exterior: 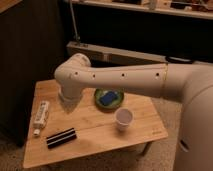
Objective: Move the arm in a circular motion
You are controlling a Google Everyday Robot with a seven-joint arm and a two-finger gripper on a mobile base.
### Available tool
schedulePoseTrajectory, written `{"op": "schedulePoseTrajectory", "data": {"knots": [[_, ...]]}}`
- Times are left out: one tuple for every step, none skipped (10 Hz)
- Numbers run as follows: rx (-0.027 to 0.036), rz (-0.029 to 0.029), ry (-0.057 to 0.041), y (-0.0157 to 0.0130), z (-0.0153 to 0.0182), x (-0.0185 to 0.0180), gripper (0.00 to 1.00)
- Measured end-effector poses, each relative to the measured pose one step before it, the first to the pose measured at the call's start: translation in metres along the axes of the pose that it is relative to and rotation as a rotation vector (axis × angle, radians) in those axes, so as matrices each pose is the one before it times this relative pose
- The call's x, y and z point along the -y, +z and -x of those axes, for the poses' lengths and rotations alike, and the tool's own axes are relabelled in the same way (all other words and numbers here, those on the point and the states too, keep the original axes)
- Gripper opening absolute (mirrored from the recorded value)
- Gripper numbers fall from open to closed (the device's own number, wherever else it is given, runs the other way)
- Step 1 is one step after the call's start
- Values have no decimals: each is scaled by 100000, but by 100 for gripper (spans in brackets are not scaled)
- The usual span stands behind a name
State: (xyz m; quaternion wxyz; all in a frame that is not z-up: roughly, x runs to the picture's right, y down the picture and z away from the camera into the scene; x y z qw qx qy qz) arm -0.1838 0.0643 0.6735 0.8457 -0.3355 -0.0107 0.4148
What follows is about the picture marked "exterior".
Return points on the white paper cup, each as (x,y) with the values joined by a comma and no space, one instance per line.
(123,118)

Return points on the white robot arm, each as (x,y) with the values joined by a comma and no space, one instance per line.
(190,84)

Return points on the grey metal pole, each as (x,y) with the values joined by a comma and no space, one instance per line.
(77,37)

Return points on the small wooden table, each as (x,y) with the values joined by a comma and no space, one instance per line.
(96,130)

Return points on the green plate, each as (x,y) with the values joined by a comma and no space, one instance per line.
(114,104)

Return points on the black striped rectangular box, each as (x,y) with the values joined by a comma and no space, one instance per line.
(61,138)

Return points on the long grey metal beam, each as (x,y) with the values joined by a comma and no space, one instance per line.
(118,56)

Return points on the blue sponge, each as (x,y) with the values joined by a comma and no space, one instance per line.
(108,98)

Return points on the wooden shelf board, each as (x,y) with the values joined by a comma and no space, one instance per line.
(152,6)

